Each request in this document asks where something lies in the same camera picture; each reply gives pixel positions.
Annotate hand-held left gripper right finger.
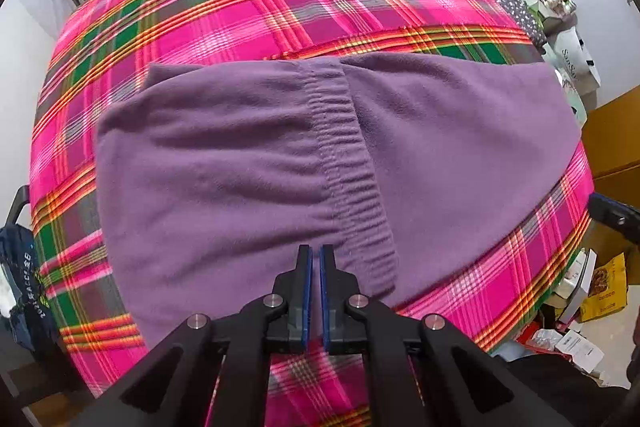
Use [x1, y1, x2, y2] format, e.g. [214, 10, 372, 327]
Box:
[320, 245, 576, 427]

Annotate navy drawstring bag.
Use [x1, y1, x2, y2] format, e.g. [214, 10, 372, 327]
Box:
[0, 227, 58, 353]

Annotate yellow snack packet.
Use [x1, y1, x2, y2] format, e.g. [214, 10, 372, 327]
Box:
[580, 252, 628, 323]

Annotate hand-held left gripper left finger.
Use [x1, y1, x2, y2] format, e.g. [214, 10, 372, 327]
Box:
[75, 245, 313, 427]

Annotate dark dotted cloth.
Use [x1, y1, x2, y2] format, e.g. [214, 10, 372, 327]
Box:
[472, 0, 548, 45]

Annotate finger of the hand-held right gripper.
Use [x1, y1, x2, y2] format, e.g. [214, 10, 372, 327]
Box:
[587, 193, 640, 233]

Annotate black mesh office chair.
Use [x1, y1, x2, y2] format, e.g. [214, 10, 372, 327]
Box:
[0, 186, 91, 408]

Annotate white shopping bag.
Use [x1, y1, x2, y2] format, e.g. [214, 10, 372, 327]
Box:
[542, 27, 601, 92]

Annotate purple pants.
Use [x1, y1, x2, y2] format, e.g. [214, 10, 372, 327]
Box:
[95, 52, 583, 348]

